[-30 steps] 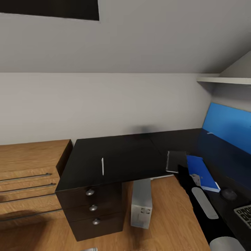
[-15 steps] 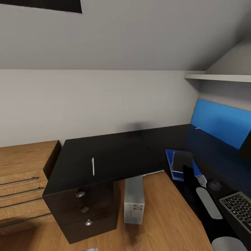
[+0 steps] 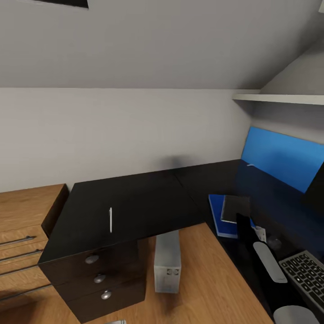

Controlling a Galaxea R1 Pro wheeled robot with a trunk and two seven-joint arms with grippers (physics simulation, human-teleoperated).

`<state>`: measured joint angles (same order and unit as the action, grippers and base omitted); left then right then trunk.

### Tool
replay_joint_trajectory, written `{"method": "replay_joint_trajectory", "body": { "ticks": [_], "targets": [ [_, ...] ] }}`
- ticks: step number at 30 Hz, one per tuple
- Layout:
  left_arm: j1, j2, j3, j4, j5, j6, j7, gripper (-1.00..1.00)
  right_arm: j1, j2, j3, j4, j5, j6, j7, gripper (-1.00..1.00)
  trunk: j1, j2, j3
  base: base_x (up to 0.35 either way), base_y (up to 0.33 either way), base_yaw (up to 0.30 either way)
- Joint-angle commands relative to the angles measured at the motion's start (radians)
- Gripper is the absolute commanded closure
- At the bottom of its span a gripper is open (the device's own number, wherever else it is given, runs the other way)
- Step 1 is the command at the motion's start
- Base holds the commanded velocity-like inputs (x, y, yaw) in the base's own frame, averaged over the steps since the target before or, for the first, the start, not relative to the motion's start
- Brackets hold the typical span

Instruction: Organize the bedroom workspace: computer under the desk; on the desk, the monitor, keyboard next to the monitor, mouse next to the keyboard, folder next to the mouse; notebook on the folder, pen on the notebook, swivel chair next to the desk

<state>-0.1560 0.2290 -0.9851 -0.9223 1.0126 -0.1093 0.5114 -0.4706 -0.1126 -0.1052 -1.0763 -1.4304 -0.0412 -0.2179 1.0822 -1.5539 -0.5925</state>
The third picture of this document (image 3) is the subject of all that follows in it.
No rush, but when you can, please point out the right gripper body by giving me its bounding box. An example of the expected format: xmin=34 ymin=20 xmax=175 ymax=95
xmin=236 ymin=216 xmax=255 ymax=242

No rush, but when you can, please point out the monitor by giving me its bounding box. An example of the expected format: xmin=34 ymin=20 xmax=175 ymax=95
xmin=299 ymin=162 xmax=324 ymax=218

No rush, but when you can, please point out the desktop computer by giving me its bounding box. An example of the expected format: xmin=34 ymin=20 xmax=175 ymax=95
xmin=154 ymin=230 xmax=181 ymax=294

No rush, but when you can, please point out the folder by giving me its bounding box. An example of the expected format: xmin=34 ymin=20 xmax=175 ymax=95
xmin=208 ymin=194 xmax=256 ymax=239

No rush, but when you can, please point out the keyboard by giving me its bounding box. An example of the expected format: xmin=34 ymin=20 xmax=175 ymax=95
xmin=278 ymin=251 xmax=324 ymax=314

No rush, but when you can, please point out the notebook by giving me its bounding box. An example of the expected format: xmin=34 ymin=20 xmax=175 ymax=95
xmin=222 ymin=195 xmax=251 ymax=224

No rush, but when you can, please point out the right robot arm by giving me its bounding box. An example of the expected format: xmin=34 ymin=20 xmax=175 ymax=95
xmin=236 ymin=213 xmax=320 ymax=324

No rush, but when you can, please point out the mouse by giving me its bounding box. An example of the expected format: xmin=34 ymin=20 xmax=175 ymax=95
xmin=266 ymin=235 xmax=282 ymax=251

